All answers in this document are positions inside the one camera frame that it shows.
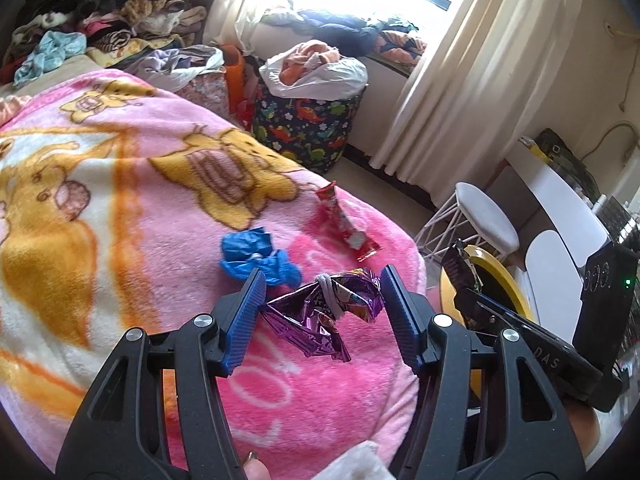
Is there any light blue cloth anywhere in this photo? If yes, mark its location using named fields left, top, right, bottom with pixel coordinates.
left=12, top=29, right=89, bottom=89

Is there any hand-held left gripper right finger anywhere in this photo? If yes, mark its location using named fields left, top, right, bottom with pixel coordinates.
left=377, top=264, right=589, bottom=480

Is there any person's left hand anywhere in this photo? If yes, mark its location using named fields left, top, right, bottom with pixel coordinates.
left=242, top=450, right=274, bottom=480

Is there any white plastic bag of clothes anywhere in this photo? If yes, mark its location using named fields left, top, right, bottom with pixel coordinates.
left=258, top=39, right=370, bottom=101

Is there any pink floral bag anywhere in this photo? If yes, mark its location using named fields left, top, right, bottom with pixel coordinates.
left=175, top=67, right=232, bottom=117

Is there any crumpled blue wrapper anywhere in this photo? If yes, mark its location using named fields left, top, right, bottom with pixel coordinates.
left=218, top=226, right=304, bottom=289

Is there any lavender cloth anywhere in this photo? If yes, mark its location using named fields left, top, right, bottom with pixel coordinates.
left=122, top=45, right=226, bottom=94

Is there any red snack wrapper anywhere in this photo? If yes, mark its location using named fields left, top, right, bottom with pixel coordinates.
left=314, top=183, right=381, bottom=264

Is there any white fluffy cloth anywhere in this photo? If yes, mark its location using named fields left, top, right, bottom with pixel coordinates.
left=319, top=439, right=397, bottom=480

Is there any pile of dark clothes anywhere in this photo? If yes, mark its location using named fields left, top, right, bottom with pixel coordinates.
left=0, top=0, right=217, bottom=69

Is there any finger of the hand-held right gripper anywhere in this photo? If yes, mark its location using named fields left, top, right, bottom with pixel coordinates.
left=451, top=286, right=539, bottom=342

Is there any yellow trash bin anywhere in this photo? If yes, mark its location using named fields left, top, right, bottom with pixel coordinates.
left=437, top=247, right=539, bottom=413

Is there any dark snack wrapper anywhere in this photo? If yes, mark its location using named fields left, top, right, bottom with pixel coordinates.
left=439, top=240, right=484, bottom=302

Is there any white desk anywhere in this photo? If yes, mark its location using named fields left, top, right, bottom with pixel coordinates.
left=504, top=156, right=627, bottom=272

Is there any windowsill pile of clothes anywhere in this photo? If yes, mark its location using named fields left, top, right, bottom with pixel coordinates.
left=259, top=2, right=429, bottom=67

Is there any cream pleated curtain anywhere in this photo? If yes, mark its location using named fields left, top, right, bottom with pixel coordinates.
left=369, top=0, right=597, bottom=207

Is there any dinosaur print bag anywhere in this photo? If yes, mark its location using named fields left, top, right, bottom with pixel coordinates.
left=249, top=84, right=364, bottom=177

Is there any orange bag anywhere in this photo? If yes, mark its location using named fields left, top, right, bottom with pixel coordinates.
left=219, top=44, right=262, bottom=128

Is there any pink printed blanket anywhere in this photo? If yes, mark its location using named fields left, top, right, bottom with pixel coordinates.
left=0, top=67, right=429, bottom=480

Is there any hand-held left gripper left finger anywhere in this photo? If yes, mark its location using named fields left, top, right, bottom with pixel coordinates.
left=55, top=267, right=268, bottom=480

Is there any purple foil wrapper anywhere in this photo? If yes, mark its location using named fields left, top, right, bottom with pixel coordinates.
left=262, top=267, right=386, bottom=364

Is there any white chair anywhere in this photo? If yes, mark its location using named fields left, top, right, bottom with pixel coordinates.
left=524, top=229, right=587, bottom=347

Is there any white wire stool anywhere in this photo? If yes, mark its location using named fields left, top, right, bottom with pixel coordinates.
left=414, top=181, right=522, bottom=267

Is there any white wall cable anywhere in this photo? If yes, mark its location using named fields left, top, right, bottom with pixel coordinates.
left=594, top=19, right=640, bottom=162

